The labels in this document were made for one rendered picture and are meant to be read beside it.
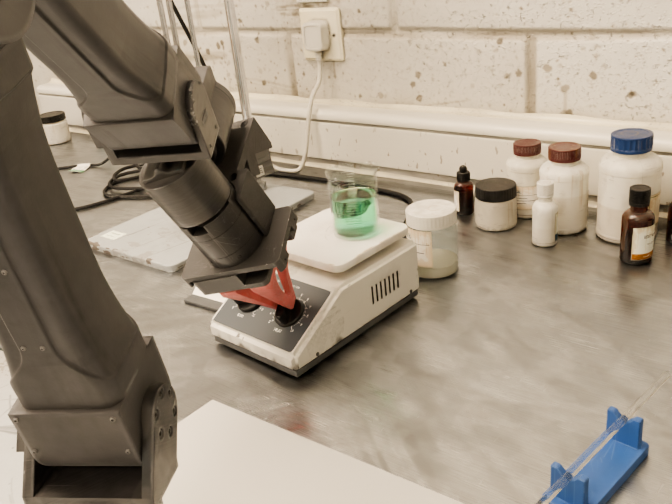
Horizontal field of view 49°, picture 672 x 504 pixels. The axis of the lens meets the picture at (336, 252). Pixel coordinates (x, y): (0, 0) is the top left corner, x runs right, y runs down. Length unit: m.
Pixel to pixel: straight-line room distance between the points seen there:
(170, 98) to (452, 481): 0.35
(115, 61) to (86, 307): 0.15
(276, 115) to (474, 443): 0.85
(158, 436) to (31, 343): 0.10
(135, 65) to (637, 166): 0.61
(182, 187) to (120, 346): 0.19
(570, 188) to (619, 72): 0.18
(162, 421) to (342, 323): 0.31
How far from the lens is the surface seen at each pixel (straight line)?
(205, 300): 0.88
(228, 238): 0.62
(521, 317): 0.79
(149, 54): 0.50
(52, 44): 0.45
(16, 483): 0.69
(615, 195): 0.93
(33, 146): 0.37
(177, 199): 0.59
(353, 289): 0.73
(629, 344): 0.75
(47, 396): 0.44
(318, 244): 0.77
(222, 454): 0.62
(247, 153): 0.66
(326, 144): 1.27
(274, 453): 0.61
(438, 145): 1.14
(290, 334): 0.71
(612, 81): 1.05
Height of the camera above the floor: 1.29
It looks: 24 degrees down
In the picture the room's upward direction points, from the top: 7 degrees counter-clockwise
